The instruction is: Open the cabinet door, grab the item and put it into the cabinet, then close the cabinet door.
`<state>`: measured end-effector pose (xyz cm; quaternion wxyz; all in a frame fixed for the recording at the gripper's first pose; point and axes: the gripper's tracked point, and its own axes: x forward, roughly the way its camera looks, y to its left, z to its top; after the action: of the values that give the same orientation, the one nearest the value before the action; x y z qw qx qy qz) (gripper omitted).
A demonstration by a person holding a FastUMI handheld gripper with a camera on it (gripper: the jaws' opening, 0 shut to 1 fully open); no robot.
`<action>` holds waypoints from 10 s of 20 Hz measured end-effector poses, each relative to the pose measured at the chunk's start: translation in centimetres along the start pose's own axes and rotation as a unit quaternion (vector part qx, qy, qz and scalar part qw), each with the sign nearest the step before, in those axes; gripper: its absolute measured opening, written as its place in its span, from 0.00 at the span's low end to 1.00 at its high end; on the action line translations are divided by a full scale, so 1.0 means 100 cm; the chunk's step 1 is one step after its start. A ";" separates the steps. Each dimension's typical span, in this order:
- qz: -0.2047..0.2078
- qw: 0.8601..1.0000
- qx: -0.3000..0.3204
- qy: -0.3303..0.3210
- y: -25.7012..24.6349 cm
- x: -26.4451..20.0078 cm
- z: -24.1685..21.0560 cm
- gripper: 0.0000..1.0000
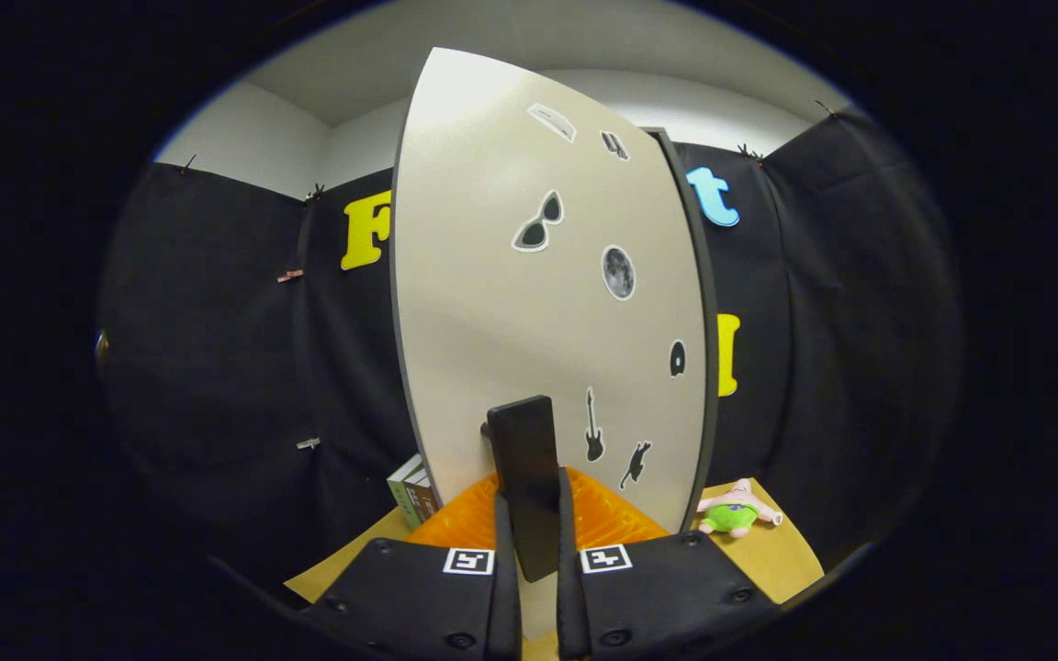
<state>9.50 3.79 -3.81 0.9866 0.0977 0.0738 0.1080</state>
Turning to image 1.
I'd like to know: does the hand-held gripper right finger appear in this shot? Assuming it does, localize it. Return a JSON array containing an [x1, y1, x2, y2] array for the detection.
[[555, 466, 782, 661]]

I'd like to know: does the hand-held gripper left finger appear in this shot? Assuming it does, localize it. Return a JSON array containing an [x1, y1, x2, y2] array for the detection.
[[295, 473, 523, 661]]

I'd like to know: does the black door handle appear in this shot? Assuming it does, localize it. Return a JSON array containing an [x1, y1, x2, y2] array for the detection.
[[487, 395, 567, 584]]

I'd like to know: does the beige cabinet door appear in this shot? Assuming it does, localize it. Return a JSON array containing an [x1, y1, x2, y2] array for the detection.
[[389, 46, 709, 588]]

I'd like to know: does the pink green plush toy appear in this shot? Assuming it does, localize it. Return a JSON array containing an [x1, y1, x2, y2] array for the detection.
[[696, 477, 783, 538]]

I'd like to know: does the grey cabinet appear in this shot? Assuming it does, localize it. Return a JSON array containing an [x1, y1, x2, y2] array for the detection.
[[644, 127, 721, 533]]

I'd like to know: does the black backdrop cloth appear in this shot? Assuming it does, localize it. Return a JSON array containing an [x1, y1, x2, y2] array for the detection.
[[97, 110, 962, 588]]

